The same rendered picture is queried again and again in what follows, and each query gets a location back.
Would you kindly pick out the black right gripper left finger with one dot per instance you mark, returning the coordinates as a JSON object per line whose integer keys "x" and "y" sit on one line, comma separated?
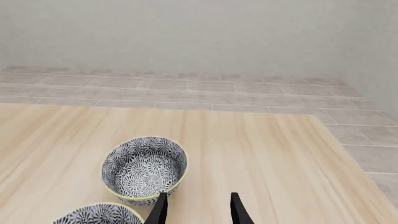
{"x": 158, "y": 213}

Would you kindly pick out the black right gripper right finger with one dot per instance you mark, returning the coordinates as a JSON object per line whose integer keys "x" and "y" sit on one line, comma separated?
{"x": 238, "y": 212}

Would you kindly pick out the black white patterned bowl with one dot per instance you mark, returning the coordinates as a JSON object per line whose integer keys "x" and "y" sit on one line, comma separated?
{"x": 146, "y": 169}
{"x": 99, "y": 214}

